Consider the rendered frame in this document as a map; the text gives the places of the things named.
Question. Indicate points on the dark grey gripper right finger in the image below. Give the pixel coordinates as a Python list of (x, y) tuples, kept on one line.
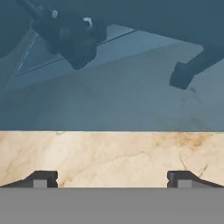
[(180, 176)]

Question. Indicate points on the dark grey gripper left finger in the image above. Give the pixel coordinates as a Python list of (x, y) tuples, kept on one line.
[(43, 176)]

